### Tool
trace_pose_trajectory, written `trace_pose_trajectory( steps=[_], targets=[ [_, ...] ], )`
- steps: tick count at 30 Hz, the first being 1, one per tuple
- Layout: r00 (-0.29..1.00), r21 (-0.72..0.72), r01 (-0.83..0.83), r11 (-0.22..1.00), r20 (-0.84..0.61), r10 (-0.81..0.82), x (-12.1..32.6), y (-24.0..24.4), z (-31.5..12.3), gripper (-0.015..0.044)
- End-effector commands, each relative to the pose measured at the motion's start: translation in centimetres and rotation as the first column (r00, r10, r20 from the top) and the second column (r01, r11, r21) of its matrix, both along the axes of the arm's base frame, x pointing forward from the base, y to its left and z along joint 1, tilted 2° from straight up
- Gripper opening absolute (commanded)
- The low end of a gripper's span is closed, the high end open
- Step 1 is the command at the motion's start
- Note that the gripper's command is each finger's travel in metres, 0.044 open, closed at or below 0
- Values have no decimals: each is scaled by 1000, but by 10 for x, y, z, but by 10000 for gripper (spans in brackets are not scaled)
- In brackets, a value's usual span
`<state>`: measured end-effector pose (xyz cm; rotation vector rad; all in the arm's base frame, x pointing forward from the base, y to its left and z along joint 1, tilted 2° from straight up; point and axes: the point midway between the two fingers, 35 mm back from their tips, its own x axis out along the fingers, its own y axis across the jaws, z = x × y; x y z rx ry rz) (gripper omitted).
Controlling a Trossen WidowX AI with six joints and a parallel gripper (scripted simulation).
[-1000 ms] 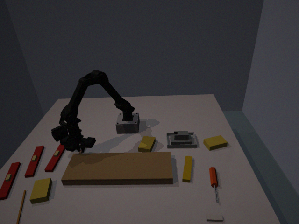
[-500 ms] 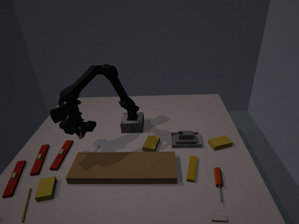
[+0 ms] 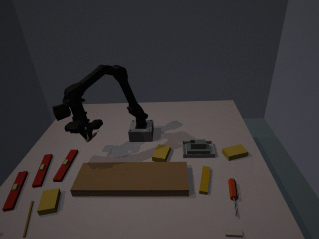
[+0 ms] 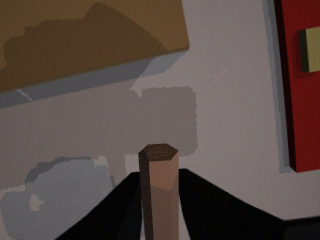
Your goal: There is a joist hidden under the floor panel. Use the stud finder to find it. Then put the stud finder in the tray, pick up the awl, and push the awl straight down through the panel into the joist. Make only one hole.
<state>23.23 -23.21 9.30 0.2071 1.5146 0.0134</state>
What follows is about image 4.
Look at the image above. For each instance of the brown rectangular panel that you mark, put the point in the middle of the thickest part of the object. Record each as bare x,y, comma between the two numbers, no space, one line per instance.
47,40

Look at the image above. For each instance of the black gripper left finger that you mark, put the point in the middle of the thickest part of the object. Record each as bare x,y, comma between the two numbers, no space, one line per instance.
117,217

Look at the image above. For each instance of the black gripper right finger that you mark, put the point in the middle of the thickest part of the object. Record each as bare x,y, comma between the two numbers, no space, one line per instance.
211,213

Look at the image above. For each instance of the dark red flat bar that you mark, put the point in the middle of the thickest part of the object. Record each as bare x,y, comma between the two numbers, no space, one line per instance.
298,28

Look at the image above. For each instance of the brown-handled awl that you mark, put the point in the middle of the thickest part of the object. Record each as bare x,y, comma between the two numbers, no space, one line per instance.
159,179

